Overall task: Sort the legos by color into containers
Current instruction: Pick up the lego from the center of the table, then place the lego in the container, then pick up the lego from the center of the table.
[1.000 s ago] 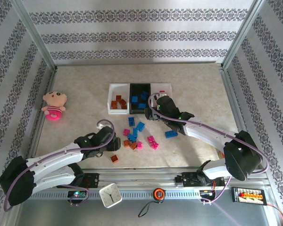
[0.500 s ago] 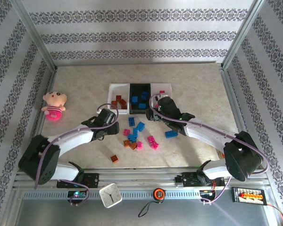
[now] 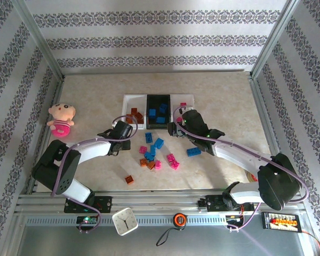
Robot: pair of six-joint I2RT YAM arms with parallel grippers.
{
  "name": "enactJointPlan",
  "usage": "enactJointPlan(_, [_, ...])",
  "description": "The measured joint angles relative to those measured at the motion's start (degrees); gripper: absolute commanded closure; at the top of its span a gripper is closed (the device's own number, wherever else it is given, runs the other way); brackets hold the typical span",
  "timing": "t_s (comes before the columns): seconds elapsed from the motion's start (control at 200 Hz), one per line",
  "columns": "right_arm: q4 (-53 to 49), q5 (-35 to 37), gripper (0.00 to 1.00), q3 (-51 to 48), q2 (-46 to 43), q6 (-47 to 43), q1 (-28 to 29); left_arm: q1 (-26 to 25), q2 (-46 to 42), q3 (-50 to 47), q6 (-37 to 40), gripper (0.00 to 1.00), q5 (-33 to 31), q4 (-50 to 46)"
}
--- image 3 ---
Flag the orange black tape measure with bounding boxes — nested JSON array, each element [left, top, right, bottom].
[[156, 213, 188, 246]]

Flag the thin aluminium rail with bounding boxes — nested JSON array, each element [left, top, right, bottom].
[[61, 69, 253, 74]]

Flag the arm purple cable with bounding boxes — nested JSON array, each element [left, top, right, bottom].
[[172, 105, 310, 233], [50, 116, 138, 234]]

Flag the black board red display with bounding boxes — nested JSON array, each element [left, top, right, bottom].
[[261, 212, 300, 233]]

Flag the red yellow wire bundle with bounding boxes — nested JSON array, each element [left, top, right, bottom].
[[225, 213, 246, 233]]

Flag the aluminium side rail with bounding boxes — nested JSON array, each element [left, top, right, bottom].
[[26, 76, 66, 194], [248, 76, 283, 158]]

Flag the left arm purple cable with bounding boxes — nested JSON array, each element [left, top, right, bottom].
[[50, 116, 138, 234]]

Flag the aluminium frame post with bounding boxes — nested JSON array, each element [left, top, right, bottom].
[[250, 0, 302, 81], [10, 0, 66, 81]]

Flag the grey slotted cable duct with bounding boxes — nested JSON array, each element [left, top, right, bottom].
[[25, 214, 265, 227]]

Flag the black plastic container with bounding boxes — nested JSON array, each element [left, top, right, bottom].
[[145, 93, 174, 130]]

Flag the pink plush doll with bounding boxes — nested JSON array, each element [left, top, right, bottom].
[[47, 103, 77, 138]]

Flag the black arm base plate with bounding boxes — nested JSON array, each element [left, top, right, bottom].
[[204, 195, 225, 213], [63, 196, 113, 214]]

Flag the white square analog clock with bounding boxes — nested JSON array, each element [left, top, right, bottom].
[[111, 207, 139, 237]]

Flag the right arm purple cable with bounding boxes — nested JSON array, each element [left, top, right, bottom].
[[172, 105, 310, 233]]

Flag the white plastic container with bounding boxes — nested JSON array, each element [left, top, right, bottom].
[[122, 93, 148, 131], [171, 93, 195, 126]]

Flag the long aluminium frame rail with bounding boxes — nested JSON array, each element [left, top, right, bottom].
[[14, 190, 307, 214]]

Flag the small LED circuit board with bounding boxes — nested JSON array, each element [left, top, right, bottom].
[[77, 215, 98, 225]]

